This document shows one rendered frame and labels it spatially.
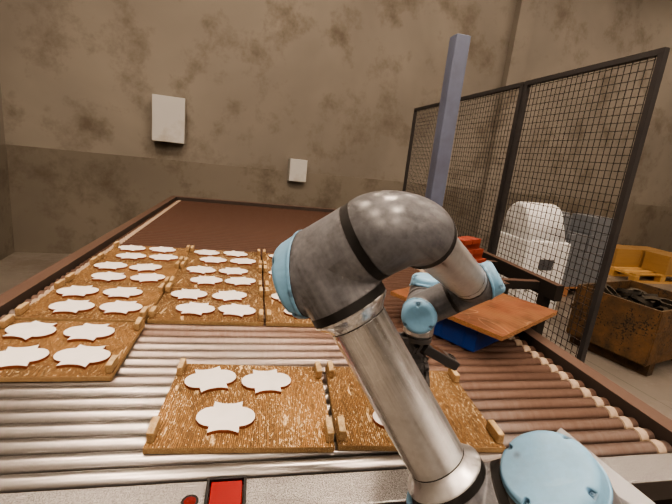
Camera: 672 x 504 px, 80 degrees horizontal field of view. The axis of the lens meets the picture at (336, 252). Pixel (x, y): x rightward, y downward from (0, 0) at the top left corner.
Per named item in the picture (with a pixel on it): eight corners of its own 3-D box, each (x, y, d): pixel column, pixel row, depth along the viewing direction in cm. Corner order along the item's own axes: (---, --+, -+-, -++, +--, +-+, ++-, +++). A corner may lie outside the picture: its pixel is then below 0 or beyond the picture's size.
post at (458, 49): (420, 379, 306) (479, 35, 251) (399, 379, 303) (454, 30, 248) (411, 367, 322) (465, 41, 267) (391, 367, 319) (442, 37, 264)
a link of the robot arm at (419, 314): (440, 288, 82) (442, 275, 92) (392, 310, 85) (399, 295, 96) (459, 322, 82) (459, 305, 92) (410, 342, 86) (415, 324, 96)
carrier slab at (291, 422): (334, 452, 91) (335, 446, 91) (142, 454, 85) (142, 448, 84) (319, 371, 125) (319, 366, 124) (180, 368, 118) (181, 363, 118)
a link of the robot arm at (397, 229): (412, 141, 49) (490, 256, 89) (338, 187, 53) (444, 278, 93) (449, 217, 44) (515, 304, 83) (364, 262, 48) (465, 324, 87)
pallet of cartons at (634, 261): (637, 269, 823) (644, 245, 811) (689, 284, 735) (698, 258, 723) (587, 268, 779) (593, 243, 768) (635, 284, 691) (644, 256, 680)
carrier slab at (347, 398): (504, 453, 97) (506, 447, 97) (337, 450, 92) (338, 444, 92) (449, 375, 131) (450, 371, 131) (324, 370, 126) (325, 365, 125)
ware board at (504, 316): (556, 314, 170) (557, 310, 170) (501, 341, 137) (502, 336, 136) (453, 280, 206) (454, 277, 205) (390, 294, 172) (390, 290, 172)
